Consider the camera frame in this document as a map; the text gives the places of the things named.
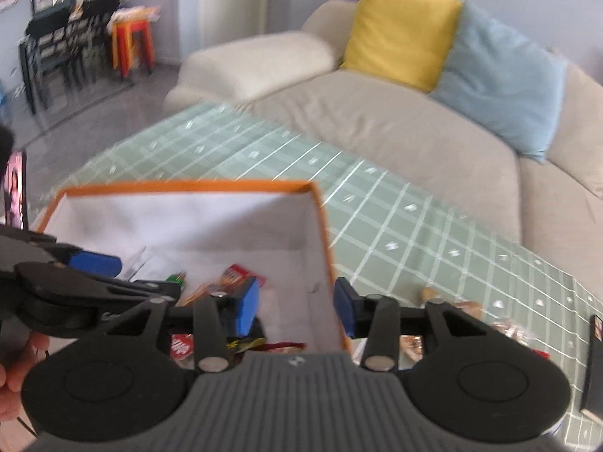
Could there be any black chairs and table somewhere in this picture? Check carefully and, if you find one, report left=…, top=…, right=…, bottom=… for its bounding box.
left=19, top=0, right=124, bottom=114

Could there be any clear packet of white balls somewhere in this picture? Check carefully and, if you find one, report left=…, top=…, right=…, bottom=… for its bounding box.
left=490, top=320, right=538, bottom=347

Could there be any clear packet brown snack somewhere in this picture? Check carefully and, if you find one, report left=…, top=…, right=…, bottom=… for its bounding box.
left=398, top=334, right=427, bottom=363

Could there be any black notebook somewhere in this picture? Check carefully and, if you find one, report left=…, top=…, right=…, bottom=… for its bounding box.
left=580, top=315, right=603, bottom=417

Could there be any beige cushion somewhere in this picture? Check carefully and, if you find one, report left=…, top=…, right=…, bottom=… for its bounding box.
left=546, top=47, right=603, bottom=194

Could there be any yellow cushion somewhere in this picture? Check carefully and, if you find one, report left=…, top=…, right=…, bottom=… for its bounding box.
left=339, top=0, right=465, bottom=93

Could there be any person's left hand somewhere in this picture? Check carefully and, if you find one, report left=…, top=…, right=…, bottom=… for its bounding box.
left=0, top=332, right=50, bottom=422

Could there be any red spicy snack packet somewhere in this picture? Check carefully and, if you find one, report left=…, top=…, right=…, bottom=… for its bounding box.
left=181, top=264, right=269, bottom=307

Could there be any light blue cushion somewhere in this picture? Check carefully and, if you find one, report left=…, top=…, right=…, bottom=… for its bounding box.
left=429, top=2, right=568, bottom=165

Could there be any beige sofa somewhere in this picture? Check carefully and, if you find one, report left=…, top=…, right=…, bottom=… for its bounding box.
left=162, top=0, right=603, bottom=283

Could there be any black phone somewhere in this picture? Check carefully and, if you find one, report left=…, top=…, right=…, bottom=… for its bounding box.
left=2, top=150, right=30, bottom=231

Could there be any long white snack packet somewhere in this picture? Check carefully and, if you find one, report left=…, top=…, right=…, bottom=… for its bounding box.
left=120, top=247, right=163, bottom=281

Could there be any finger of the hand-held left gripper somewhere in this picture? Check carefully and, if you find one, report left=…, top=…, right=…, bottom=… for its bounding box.
left=47, top=242, right=122, bottom=278
left=14, top=263, right=184, bottom=312

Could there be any orange cardboard box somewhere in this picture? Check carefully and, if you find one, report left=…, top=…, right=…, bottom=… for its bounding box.
left=37, top=179, right=353, bottom=356

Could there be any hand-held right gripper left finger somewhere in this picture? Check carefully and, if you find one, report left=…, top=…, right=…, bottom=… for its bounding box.
left=96, top=277, right=261, bottom=372

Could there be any red plastic stool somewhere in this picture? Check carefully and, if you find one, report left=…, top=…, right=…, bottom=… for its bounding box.
left=110, top=20, right=156, bottom=78

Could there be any black yellow snack packet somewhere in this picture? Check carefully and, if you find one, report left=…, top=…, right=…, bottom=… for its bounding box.
left=228, top=336, right=267, bottom=351

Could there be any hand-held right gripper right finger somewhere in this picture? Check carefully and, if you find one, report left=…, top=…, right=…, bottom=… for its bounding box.
left=334, top=277, right=491, bottom=372

